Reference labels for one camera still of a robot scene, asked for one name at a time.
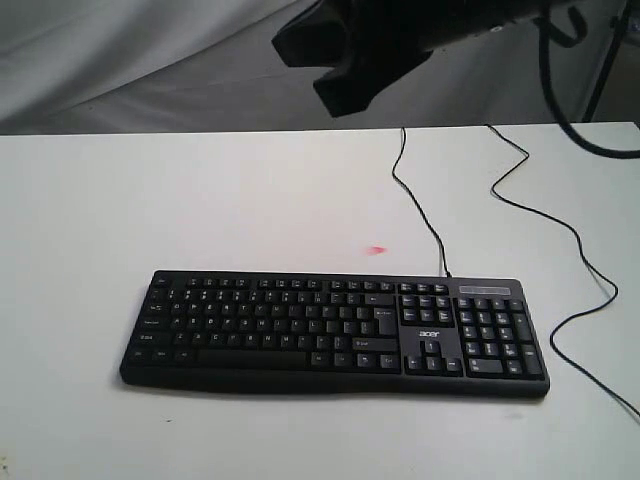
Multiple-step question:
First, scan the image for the red mark on table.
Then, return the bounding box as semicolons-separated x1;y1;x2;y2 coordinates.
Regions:
367;246;388;256

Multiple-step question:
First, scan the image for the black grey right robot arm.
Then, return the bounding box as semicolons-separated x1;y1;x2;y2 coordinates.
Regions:
271;1;588;118

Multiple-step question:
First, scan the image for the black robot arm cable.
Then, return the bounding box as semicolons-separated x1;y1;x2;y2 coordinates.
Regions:
534;0;640;161

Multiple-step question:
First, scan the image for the black acer keyboard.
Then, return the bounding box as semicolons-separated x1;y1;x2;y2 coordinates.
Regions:
119;270;550;399

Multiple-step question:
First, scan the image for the black tripod stand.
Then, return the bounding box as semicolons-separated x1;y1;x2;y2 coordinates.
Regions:
582;1;633;123

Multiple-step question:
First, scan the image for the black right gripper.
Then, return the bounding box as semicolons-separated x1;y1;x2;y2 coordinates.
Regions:
271;1;480;118

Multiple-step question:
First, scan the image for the white backdrop cloth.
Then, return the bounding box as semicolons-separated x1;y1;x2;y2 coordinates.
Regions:
0;0;640;136

